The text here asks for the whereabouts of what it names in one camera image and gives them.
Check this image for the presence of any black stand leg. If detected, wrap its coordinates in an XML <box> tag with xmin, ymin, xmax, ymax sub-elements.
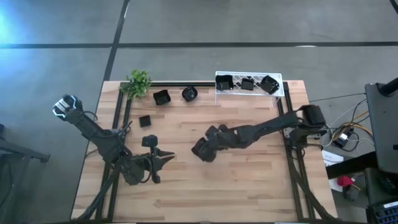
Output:
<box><xmin>0</xmin><ymin>124</ymin><xmax>50</xmax><ymax>212</ymax></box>

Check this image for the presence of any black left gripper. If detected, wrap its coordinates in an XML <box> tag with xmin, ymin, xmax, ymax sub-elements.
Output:
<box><xmin>136</xmin><ymin>134</ymin><xmax>175</xmax><ymax>184</ymax></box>

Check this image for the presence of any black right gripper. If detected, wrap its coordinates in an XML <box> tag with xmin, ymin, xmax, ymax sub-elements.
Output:
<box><xmin>191</xmin><ymin>124</ymin><xmax>230</xmax><ymax>162</ymax></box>

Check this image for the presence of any white wire rack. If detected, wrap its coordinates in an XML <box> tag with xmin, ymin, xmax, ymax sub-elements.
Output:
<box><xmin>214</xmin><ymin>70</ymin><xmax>285</xmax><ymax>108</ymax></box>

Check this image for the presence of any red cloth object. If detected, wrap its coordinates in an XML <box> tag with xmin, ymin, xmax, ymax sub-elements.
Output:
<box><xmin>337</xmin><ymin>175</ymin><xmax>355</xmax><ymax>189</ymax></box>

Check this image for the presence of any small black square plate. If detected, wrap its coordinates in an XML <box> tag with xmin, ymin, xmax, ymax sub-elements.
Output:
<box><xmin>241</xmin><ymin>78</ymin><xmax>255</xmax><ymax>91</ymax></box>

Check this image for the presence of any small black cube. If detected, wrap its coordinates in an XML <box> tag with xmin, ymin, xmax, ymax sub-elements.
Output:
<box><xmin>139</xmin><ymin>114</ymin><xmax>152</xmax><ymax>128</ymax></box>

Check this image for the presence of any black flared square plate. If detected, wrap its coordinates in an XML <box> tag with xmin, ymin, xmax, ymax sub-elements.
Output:
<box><xmin>259</xmin><ymin>75</ymin><xmax>280</xmax><ymax>95</ymax></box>
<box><xmin>152</xmin><ymin>89</ymin><xmax>172</xmax><ymax>106</ymax></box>

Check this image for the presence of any black round cup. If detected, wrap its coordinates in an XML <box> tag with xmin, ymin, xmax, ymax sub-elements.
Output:
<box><xmin>181</xmin><ymin>85</ymin><xmax>199</xmax><ymax>103</ymax></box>

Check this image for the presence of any green plant in white pot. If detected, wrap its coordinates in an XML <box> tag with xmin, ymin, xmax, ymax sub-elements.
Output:
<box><xmin>119</xmin><ymin>69</ymin><xmax>152</xmax><ymax>100</ymax></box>

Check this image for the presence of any white paper sheet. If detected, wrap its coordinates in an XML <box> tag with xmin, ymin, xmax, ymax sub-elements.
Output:
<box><xmin>322</xmin><ymin>149</ymin><xmax>345</xmax><ymax>167</ymax></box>

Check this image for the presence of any black monitor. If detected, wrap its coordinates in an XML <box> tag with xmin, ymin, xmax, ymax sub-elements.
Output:
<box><xmin>364</xmin><ymin>82</ymin><xmax>398</xmax><ymax>175</ymax></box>

